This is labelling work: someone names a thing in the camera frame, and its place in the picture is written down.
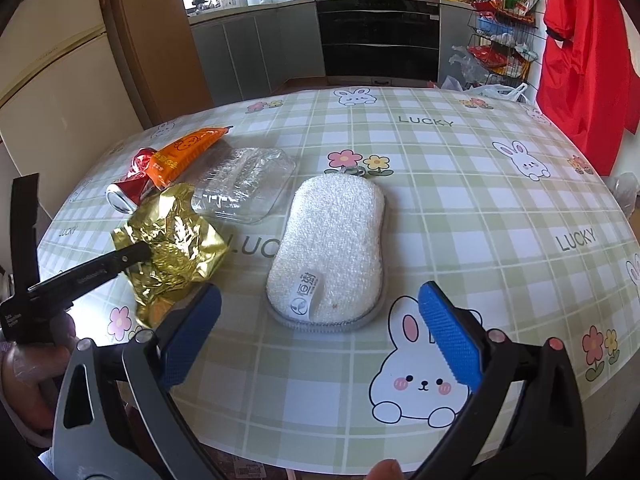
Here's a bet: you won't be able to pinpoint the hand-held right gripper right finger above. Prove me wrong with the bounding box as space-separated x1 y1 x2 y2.
415 281 587 480

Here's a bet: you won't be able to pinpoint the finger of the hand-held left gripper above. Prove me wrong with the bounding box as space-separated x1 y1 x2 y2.
10 173 42 293
27 241 154 307

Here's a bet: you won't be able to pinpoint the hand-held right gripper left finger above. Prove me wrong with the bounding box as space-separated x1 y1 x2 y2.
52 283 223 480

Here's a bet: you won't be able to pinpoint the gold foil wrapper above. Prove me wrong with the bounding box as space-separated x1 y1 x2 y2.
111 183 230 329

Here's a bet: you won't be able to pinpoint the person's left hand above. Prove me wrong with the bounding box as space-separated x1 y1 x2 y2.
0 312 77 433

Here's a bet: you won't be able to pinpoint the person's right hand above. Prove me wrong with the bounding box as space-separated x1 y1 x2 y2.
367 460 404 480

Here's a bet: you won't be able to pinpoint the crushed red drink can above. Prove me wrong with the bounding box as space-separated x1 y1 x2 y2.
105 147 162 212

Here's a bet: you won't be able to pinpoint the cream two-door fridge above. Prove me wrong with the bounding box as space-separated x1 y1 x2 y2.
0 0 147 207

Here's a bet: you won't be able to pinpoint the orange snack packet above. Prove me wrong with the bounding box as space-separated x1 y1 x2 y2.
144 126 234 191

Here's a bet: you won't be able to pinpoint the bunny print checked tablecloth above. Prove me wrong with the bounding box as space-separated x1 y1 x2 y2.
37 85 640 467

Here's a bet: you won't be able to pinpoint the white scrubbing sponge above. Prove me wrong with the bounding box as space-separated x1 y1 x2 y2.
265 172 387 334

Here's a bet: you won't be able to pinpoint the clear plastic tray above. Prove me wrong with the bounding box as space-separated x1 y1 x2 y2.
191 147 296 225

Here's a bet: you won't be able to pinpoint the translucent plastic bag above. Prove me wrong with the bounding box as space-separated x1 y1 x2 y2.
607 172 640 222

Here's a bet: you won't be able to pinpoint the white green-print shopping bag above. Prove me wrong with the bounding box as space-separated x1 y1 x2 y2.
470 81 534 106

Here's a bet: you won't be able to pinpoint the grey lower kitchen cabinets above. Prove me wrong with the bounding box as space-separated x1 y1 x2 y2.
188 2 321 107

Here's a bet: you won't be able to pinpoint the clear crumpled plastic bag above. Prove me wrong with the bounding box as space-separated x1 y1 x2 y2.
449 45 489 87

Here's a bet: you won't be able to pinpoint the black stove oven unit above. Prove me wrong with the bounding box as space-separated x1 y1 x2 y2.
315 0 441 87

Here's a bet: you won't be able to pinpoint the red apron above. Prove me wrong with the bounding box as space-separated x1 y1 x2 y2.
536 0 640 177

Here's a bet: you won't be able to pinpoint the wooden door frame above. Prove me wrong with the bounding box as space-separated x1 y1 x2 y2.
97 0 216 129

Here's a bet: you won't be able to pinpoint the black wire storage rack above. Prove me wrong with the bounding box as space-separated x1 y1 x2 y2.
467 0 544 92

